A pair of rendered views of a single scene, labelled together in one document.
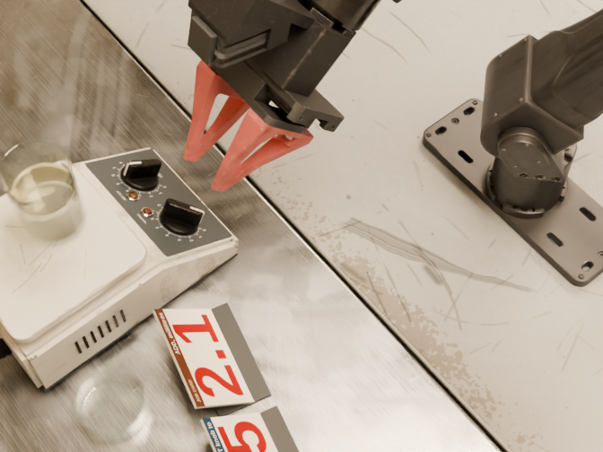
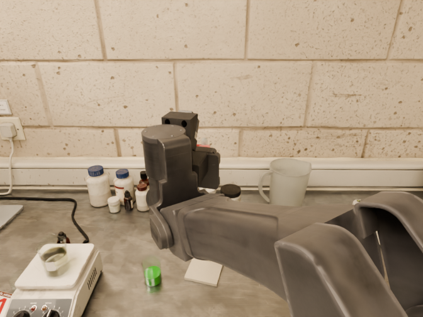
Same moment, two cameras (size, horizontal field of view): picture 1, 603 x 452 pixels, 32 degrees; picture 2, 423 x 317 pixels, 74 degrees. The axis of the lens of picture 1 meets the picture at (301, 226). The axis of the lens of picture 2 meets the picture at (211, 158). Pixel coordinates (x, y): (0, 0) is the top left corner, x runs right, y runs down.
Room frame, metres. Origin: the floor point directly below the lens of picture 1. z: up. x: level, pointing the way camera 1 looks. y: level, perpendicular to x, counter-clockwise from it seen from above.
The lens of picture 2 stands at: (0.95, 0.04, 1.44)
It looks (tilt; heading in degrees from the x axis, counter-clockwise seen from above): 25 degrees down; 128
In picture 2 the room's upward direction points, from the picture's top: straight up
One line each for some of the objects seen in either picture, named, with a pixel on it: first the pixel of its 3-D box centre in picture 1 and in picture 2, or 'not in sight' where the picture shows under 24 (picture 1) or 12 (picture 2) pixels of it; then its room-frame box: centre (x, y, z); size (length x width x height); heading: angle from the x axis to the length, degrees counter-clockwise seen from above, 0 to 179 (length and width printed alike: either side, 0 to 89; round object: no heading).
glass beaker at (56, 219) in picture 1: (43, 197); (55, 255); (0.43, 0.19, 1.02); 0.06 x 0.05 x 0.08; 162
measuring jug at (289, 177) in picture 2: not in sight; (283, 187); (0.65, 0.81, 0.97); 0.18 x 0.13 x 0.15; 57
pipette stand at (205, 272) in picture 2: not in sight; (204, 250); (0.62, 0.44, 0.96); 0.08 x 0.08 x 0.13; 23
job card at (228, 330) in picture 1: (212, 352); not in sight; (0.35, 0.07, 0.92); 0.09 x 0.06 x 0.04; 23
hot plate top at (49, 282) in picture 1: (44, 247); (58, 264); (0.41, 0.20, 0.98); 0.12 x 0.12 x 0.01; 38
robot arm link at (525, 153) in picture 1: (533, 121); not in sight; (0.50, -0.19, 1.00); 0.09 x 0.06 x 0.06; 170
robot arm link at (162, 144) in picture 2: not in sight; (173, 180); (0.71, 0.26, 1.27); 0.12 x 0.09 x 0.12; 159
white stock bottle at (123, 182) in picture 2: not in sight; (124, 186); (0.21, 0.51, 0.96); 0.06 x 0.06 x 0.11
